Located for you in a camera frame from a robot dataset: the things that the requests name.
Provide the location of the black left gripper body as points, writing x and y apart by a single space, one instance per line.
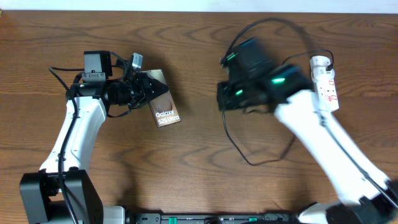
144 90

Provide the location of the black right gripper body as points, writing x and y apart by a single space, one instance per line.
238 96

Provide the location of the white power strip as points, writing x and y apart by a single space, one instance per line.
326 90

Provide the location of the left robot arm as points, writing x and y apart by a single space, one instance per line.
61 191

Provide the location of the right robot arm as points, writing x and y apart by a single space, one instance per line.
365 194

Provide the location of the white charger adapter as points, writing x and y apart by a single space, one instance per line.
321 74

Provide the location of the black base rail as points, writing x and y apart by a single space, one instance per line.
217 218

